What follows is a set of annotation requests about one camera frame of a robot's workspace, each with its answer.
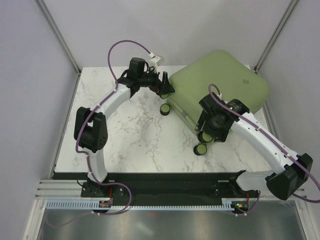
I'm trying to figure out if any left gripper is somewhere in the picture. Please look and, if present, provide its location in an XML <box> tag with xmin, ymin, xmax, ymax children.
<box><xmin>138</xmin><ymin>67</ymin><xmax>175</xmax><ymax>96</ymax></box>

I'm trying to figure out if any green suitcase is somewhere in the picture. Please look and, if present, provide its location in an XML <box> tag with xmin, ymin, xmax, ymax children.
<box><xmin>165</xmin><ymin>50</ymin><xmax>270</xmax><ymax>136</ymax></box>

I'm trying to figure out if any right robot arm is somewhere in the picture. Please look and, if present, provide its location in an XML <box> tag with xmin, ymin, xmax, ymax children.
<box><xmin>197</xmin><ymin>92</ymin><xmax>313</xmax><ymax>201</ymax></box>

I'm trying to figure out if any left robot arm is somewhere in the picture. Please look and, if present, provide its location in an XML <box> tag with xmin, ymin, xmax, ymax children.
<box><xmin>73</xmin><ymin>56</ymin><xmax>175</xmax><ymax>197</ymax></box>

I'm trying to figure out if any green suitcase wheel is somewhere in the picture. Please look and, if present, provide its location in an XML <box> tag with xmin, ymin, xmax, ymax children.
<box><xmin>159</xmin><ymin>103</ymin><xmax>171</xmax><ymax>116</ymax></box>
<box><xmin>160</xmin><ymin>93</ymin><xmax>170</xmax><ymax>100</ymax></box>
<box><xmin>193</xmin><ymin>143</ymin><xmax>208</xmax><ymax>156</ymax></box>
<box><xmin>197</xmin><ymin>131</ymin><xmax>214</xmax><ymax>144</ymax></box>

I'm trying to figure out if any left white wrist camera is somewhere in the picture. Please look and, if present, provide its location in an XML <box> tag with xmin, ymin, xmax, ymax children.
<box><xmin>149</xmin><ymin>52</ymin><xmax>165</xmax><ymax>73</ymax></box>

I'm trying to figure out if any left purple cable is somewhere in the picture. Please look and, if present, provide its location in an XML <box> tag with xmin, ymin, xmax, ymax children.
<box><xmin>75</xmin><ymin>39</ymin><xmax>153</xmax><ymax>218</ymax></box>

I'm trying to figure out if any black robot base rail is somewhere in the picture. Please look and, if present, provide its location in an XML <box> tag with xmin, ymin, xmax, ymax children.
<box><xmin>79</xmin><ymin>171</ymin><xmax>261</xmax><ymax>208</ymax></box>

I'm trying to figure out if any right aluminium frame post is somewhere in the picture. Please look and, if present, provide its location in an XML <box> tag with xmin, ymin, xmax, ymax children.
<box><xmin>253</xmin><ymin>0</ymin><xmax>300</xmax><ymax>75</ymax></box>

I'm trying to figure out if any aluminium frame post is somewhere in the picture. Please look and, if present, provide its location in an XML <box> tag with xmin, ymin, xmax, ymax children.
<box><xmin>35</xmin><ymin>0</ymin><xmax>82</xmax><ymax>76</ymax></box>
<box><xmin>253</xmin><ymin>0</ymin><xmax>300</xmax><ymax>75</ymax></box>

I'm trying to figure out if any left aluminium frame post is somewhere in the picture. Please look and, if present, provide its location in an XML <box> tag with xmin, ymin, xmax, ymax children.
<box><xmin>35</xmin><ymin>0</ymin><xmax>82</xmax><ymax>76</ymax></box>

